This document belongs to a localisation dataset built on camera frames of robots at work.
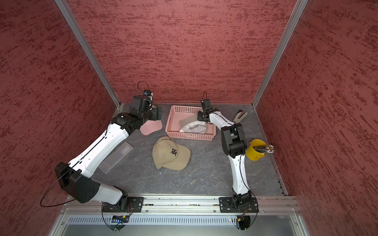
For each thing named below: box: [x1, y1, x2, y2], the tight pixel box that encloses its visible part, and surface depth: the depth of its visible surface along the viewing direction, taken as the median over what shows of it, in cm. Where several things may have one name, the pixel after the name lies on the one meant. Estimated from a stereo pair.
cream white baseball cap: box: [179, 114, 207, 135], surface depth 105 cm
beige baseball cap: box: [152, 135, 192, 171], surface depth 88 cm
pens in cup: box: [254, 144, 276, 154], surface depth 79 cm
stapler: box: [233, 109, 248, 124], surface depth 113 cm
